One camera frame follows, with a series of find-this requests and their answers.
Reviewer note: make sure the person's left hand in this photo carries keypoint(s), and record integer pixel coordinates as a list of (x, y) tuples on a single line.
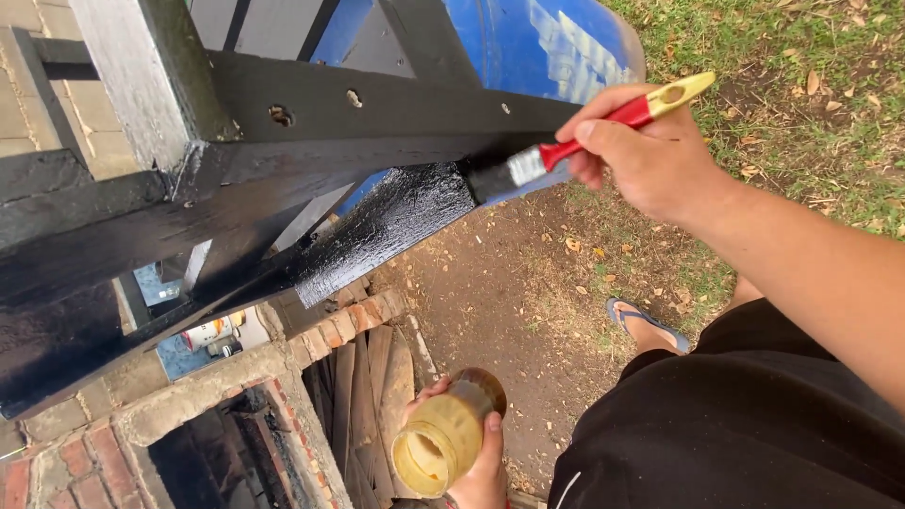
[(477, 466)]

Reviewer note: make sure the person's right hand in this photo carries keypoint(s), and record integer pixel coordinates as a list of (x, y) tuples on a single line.
[(647, 162)]

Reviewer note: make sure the glass jar with yellowish residue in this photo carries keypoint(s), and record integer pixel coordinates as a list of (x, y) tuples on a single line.
[(445, 435)]

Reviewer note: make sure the red and yellow paintbrush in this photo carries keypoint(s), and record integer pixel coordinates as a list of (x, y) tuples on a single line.
[(565, 148)]

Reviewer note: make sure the pile of wooden planks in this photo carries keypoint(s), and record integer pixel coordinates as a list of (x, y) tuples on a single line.
[(364, 403)]

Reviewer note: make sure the blue plastic barrel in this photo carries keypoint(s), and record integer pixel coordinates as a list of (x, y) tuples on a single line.
[(537, 46)]

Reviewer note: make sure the person's foot in blue flip-flop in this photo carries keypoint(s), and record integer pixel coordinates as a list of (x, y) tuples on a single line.
[(647, 325)]

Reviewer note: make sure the person's black shorts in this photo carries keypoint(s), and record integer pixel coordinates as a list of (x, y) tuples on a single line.
[(735, 424)]

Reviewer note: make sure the brick fire pit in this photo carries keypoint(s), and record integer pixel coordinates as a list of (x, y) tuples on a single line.
[(184, 431)]

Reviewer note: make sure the white paint can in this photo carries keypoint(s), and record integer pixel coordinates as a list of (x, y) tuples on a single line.
[(205, 332)]

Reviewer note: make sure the blue tarp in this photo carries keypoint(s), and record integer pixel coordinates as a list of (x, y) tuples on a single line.
[(180, 339)]

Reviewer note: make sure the black painted wooden frame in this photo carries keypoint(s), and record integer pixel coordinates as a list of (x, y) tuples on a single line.
[(233, 184)]

